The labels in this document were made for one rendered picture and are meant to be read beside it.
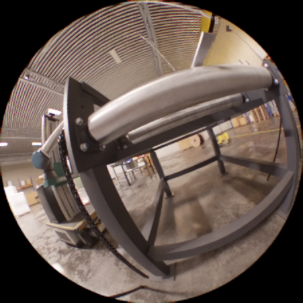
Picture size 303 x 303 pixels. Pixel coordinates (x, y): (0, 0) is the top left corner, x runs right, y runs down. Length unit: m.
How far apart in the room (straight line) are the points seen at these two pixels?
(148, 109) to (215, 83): 0.19
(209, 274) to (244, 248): 0.25
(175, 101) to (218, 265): 0.81
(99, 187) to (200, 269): 0.71
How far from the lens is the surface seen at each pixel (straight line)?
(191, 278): 0.74
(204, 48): 0.32
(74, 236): 1.39
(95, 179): 0.31
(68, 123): 0.35
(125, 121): 0.25
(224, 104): 0.66
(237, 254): 0.78
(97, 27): 7.89
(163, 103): 0.24
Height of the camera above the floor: 0.72
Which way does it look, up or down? 2 degrees up
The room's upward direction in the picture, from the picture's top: 22 degrees counter-clockwise
